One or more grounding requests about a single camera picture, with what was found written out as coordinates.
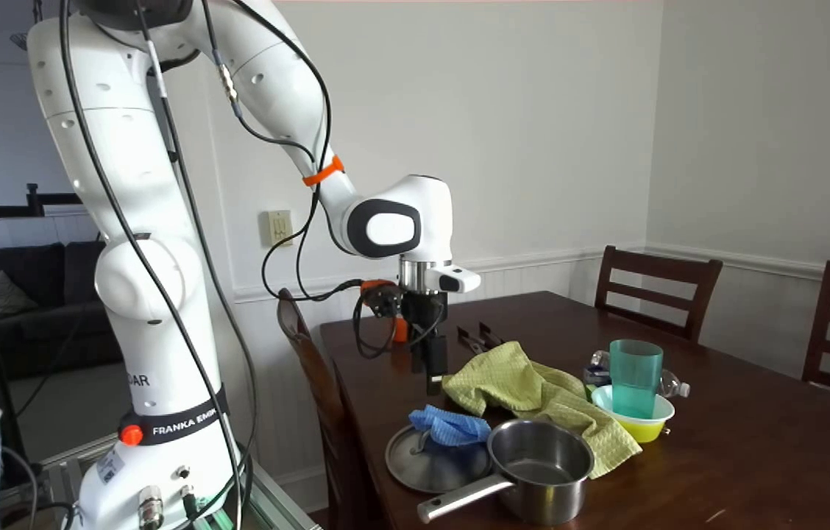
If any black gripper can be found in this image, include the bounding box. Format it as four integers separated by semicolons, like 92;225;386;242
395;256;453;385

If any blue cloth towel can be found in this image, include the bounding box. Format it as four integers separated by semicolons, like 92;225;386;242
406;404;494;454

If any steel pot lid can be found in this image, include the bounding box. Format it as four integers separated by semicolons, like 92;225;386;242
384;422;498;499

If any metal robot base platform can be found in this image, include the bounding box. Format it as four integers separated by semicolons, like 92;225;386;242
0;431;322;530

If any green cloth towel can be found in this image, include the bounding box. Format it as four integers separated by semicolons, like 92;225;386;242
439;338;644;482

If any teal plastic cup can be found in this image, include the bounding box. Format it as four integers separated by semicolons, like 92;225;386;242
607;337;666;422

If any yellow bowl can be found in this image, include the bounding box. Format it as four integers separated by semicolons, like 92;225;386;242
590;382;681;448

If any dark sofa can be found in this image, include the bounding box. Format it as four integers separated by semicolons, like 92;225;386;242
0;238;123;379

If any grey sofa cushion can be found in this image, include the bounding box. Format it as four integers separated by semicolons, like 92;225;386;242
0;272;38;317

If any black horizontal bar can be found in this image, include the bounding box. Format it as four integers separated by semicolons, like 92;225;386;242
0;182;86;220

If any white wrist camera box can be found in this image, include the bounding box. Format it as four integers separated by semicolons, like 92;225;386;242
434;260;487;298

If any steel pot with long handle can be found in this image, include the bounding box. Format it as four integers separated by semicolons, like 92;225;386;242
414;419;597;528

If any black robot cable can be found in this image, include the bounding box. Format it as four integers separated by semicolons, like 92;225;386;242
57;0;410;530

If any cream wall switch plate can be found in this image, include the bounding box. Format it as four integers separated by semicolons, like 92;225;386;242
255;207;297;251

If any orange cable clip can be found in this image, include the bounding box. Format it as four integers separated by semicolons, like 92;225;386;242
301;154;351;189

